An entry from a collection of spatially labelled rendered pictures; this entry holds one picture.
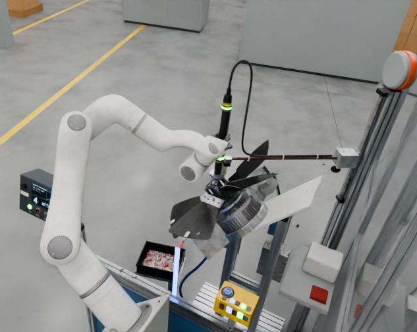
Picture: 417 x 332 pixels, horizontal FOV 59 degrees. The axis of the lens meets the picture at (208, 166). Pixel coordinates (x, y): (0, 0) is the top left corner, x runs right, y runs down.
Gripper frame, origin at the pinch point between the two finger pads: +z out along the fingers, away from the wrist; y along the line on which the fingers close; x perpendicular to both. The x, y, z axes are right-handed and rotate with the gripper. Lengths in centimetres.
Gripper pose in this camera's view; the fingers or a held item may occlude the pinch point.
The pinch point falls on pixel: (222, 136)
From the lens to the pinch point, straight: 161.0
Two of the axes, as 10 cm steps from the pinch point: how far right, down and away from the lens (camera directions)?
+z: 4.3, -4.9, 7.6
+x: 1.0, -8.1, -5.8
